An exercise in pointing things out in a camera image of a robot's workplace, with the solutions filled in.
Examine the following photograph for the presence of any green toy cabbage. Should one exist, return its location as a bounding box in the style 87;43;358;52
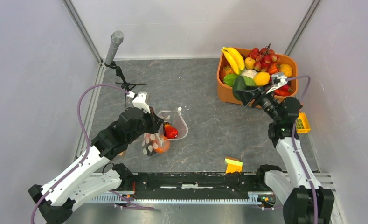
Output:
242;76;256;86

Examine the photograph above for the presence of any white toy cauliflower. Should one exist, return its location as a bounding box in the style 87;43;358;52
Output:
240;69;258;79

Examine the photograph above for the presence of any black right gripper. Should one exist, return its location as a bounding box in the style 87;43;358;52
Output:
235;81;281;123

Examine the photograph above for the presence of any yellow banana bunch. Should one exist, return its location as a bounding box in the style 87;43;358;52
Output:
221;47;245;75

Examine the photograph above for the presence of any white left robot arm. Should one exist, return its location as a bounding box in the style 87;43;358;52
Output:
28;107;164;224

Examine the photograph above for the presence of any orange plastic bin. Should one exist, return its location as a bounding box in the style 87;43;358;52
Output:
217;47;299;107

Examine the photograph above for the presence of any green toy lime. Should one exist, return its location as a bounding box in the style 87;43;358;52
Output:
222;73;239;87

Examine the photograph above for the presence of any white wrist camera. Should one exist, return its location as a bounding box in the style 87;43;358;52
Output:
266;72;288;94
128;91;151;114

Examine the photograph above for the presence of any purple cable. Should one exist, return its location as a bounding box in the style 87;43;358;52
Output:
30;84;155;224
287;75;319;224

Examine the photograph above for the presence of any yellow toy lemon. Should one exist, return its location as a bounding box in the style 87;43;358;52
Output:
253;72;270;86

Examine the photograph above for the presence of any orange yellow block stack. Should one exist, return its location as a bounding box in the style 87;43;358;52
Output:
224;157;243;174

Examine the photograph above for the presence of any small red toy pepper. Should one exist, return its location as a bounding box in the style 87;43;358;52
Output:
266;62;279;75

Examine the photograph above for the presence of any grey microphone on tripod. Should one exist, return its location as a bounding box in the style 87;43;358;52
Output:
104;30;147;108

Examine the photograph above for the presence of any yellow toy basket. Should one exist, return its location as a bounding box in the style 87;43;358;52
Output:
296;112;311;133

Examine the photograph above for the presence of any red grape bunch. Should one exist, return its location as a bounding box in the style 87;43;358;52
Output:
247;44;280;72

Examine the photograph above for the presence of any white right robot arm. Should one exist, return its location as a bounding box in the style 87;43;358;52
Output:
234;87;335;224

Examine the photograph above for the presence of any small yellow toy fruit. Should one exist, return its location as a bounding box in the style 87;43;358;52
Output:
244;57;256;70

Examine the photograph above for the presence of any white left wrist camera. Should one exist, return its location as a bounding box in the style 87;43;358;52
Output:
128;91;151;114

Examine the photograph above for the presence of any red toy chili pepper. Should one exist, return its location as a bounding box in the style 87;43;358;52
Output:
276;84;293;95

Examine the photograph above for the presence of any yellow toy potato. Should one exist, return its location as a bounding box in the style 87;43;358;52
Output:
278;63;293;78

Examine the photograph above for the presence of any orange toy pumpkin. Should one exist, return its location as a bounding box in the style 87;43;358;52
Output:
152;140;170;154

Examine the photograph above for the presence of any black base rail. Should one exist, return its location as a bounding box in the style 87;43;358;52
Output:
118;172;273;200

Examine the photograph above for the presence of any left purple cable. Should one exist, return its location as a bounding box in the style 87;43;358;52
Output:
30;84;155;224

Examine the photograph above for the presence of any clear dotted zip top bag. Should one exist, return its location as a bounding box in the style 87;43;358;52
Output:
141;107;188;156

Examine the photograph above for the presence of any orange textured toy fruit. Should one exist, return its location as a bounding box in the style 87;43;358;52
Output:
219;65;235;81

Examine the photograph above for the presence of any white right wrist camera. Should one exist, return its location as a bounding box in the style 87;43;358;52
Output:
266;72;288;94

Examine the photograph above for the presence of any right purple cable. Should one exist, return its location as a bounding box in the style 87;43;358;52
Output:
287;75;319;224

